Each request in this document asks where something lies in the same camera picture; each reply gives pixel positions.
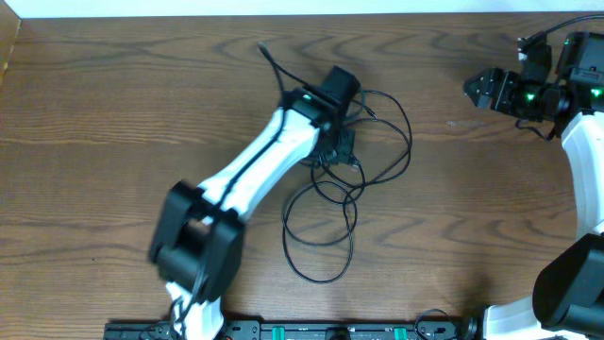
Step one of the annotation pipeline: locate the black USB cable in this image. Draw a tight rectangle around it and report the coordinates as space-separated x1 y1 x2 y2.
281 89 414 284

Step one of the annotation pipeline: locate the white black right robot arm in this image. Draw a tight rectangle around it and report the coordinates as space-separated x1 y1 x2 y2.
463 31 603 339

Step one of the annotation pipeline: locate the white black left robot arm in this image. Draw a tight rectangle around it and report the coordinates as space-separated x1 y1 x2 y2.
148 66 361 339

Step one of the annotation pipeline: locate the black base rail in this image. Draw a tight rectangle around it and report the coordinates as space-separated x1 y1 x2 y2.
102 310 481 340

